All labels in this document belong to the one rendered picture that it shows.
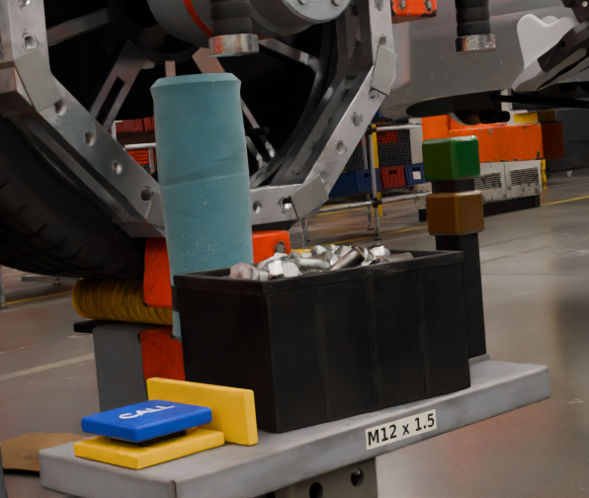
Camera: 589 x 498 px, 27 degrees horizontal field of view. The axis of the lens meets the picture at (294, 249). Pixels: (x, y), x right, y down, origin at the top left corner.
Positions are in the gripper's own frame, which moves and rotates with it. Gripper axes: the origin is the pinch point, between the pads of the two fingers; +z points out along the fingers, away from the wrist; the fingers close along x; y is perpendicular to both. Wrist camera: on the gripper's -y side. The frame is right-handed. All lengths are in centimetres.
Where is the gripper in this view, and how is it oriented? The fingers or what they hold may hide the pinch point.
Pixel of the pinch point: (529, 88)
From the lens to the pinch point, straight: 117.9
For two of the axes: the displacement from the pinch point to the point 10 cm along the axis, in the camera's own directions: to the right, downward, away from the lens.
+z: -6.4, 4.3, 6.4
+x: -6.7, 1.0, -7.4
